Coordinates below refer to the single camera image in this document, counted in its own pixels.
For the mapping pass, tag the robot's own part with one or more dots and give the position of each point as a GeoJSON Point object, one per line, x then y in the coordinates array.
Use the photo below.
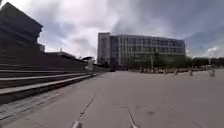
{"type": "Point", "coordinates": [76, 124]}
{"type": "Point", "coordinates": [133, 126]}

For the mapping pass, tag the row of trees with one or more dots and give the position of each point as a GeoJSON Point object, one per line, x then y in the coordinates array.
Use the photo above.
{"type": "Point", "coordinates": [166, 61]}

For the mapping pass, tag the grey paved plaza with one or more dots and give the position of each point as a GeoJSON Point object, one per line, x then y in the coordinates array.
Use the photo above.
{"type": "Point", "coordinates": [140, 96]}

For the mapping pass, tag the dark stepped building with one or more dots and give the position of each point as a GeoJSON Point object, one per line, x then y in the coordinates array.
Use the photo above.
{"type": "Point", "coordinates": [18, 31]}

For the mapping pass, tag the grey multi-storey building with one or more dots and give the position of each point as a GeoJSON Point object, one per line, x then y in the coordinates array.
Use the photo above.
{"type": "Point", "coordinates": [140, 46]}

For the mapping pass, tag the row of parked bicycles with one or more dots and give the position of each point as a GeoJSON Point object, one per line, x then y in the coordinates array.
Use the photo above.
{"type": "Point", "coordinates": [190, 71]}

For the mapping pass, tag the wide stone steps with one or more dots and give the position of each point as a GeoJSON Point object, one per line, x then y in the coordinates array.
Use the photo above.
{"type": "Point", "coordinates": [30, 71]}

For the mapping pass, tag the dark bush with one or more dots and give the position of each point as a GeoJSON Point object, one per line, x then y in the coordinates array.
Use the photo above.
{"type": "Point", "coordinates": [111, 69]}

